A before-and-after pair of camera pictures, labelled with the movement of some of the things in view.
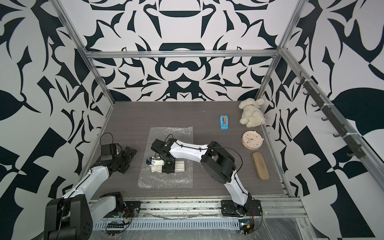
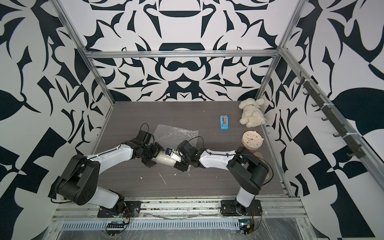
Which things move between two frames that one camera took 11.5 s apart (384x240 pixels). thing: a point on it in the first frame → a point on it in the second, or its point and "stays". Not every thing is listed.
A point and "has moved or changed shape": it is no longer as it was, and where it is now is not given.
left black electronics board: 114,228 stays
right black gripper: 166,168 → 179,166
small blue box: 224,120 stays
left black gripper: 129,157 → 157,149
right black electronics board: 246,226 stays
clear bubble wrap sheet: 146,178 has moved or changed shape
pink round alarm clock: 252,140 stays
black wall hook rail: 356,149 stays
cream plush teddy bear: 252,115 stays
